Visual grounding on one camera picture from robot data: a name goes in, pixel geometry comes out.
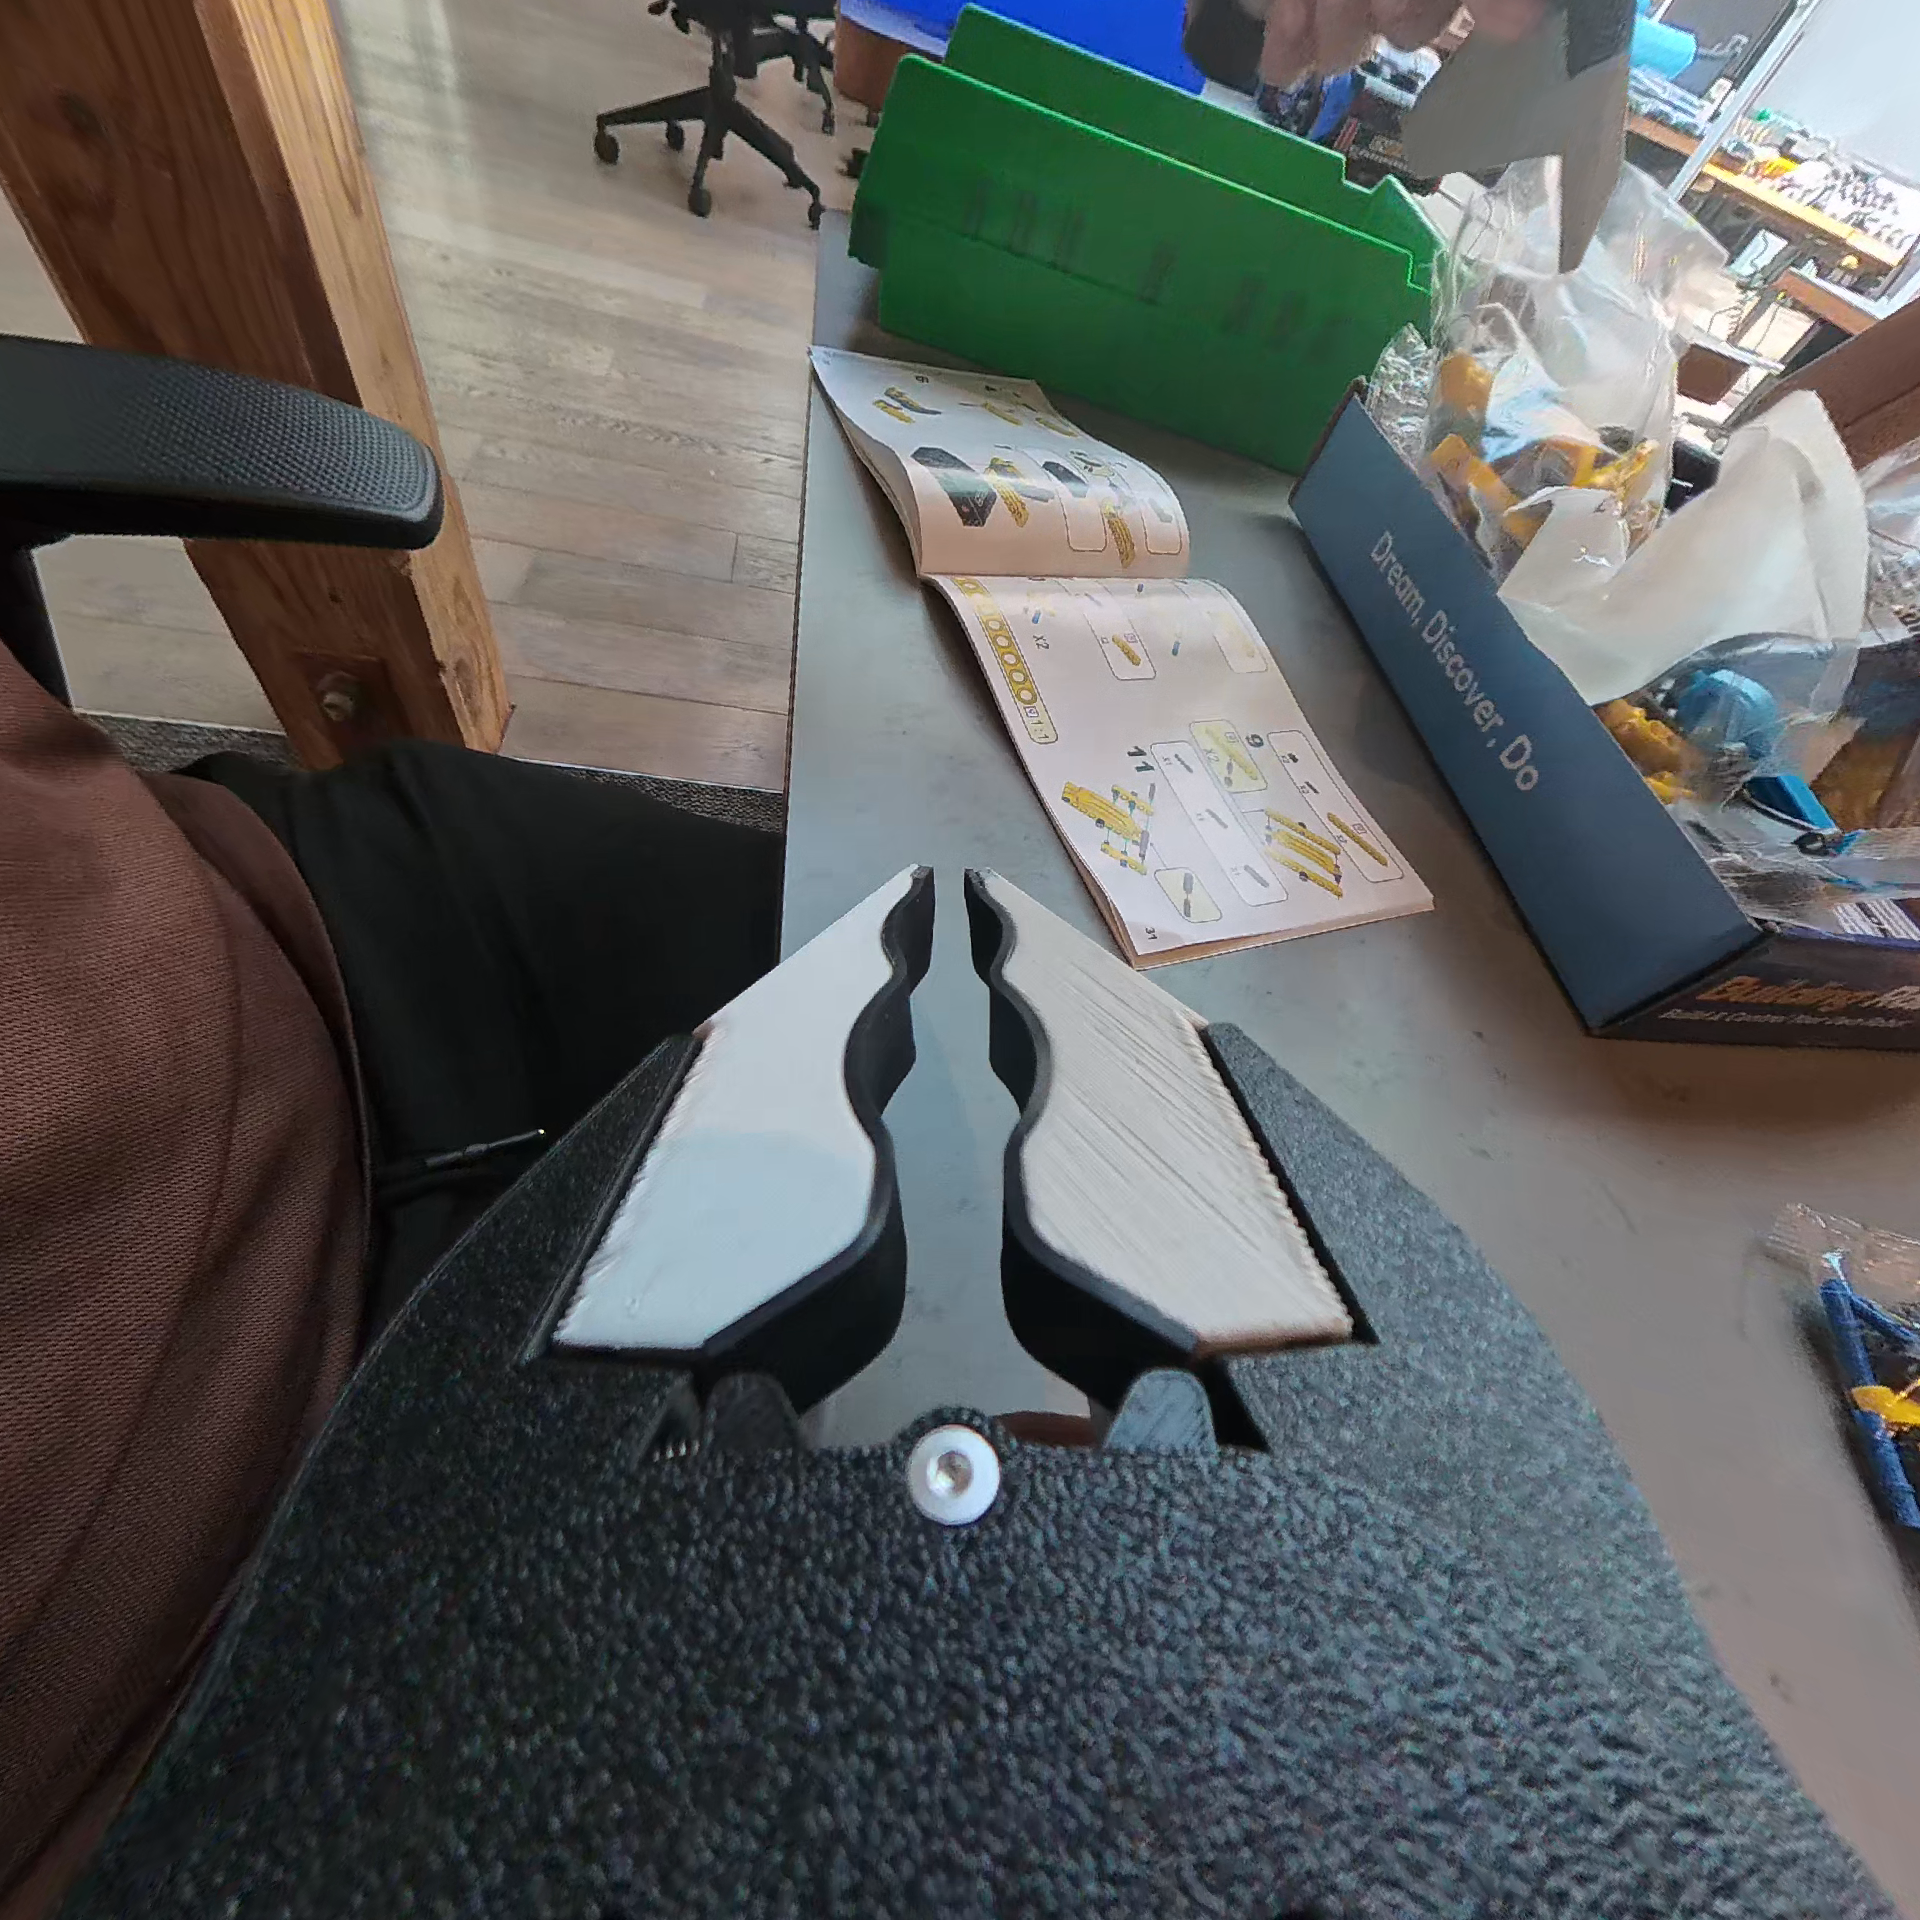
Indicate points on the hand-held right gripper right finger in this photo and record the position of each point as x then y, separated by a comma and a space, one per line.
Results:
1170, 1171

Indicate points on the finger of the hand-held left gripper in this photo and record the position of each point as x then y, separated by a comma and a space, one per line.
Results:
1589, 136

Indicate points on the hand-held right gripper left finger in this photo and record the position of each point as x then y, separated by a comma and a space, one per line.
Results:
733, 1171

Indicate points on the clear bag of yellow beams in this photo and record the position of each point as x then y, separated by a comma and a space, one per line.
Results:
1516, 434

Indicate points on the blue cardboard kit box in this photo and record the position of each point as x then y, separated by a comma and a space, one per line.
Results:
1441, 675

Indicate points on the person's left hand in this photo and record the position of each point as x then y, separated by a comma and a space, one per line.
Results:
1349, 38

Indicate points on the green plastic bin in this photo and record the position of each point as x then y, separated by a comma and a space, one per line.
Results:
1049, 66
1080, 285

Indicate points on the whiteboard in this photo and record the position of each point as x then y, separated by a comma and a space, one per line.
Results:
1845, 59

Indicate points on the background wooden table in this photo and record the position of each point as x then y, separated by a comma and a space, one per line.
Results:
1814, 294

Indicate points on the person's black pants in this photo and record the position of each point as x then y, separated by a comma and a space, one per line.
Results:
570, 931

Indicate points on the blue plastic bin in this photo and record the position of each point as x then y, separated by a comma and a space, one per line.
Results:
901, 19

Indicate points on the black office chair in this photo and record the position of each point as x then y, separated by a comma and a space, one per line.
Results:
810, 59
720, 90

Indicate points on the large white label parts bag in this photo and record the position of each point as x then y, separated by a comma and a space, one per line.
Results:
1693, 555

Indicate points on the open instruction booklet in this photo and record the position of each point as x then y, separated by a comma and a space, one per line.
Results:
1141, 704

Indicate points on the large clear printed bag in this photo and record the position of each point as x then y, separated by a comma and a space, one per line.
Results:
1892, 541

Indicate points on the person's brown shirt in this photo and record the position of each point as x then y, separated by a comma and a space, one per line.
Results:
149, 1125

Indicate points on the clear bag of small pins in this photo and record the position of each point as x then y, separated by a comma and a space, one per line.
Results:
1867, 1349

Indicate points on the black chair armrest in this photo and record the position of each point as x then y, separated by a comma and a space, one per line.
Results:
224, 442

